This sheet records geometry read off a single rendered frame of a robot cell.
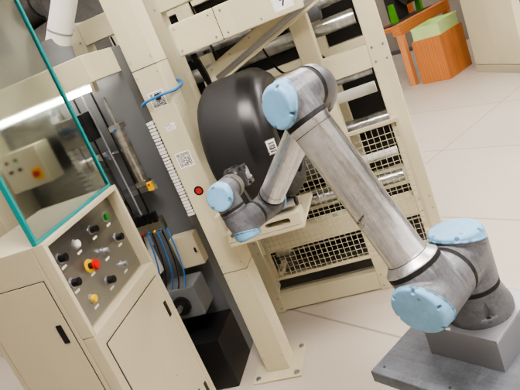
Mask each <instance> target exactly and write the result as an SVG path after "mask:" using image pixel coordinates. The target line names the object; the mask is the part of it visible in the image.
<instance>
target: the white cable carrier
mask: <svg viewBox="0 0 520 390"><path fill-rule="evenodd" d="M146 125H147V126H149V127H148V128H149V129H151V130H149V131H150V132H152V133H151V135H152V138H153V139H155V140H154V142H156V145H158V146H157V149H158V150H159V152H160V153H159V154H160V155H161V156H162V155H163V156H162V158H164V159H162V160H163V162H164V161H165V162H164V164H165V165H166V168H167V170H168V171H169V170H170V171H169V174H170V173H172V174H170V177H171V179H172V180H173V183H174V186H176V190H177V193H179V195H181V194H182V195H181V196H180V198H182V199H181V200H182V203H183V204H184V207H185V209H186V212H187V213H188V216H192V215H194V214H195V211H194V209H193V206H192V204H191V202H190V199H189V197H188V196H187V194H186V191H185V189H184V187H183V184H182V182H181V180H180V178H179V176H178V173H177V171H176V169H175V166H174V165H173V162H172V160H171V158H170V156H169V153H168V152H167V149H166V147H165V145H164V143H163V140H162V138H161V136H160V134H159V131H158V130H157V127H156V124H155V122H154V121H153V120H151V121H150V122H149V123H146ZM153 135H154V136H153ZM168 167H169V168H168Z"/></svg>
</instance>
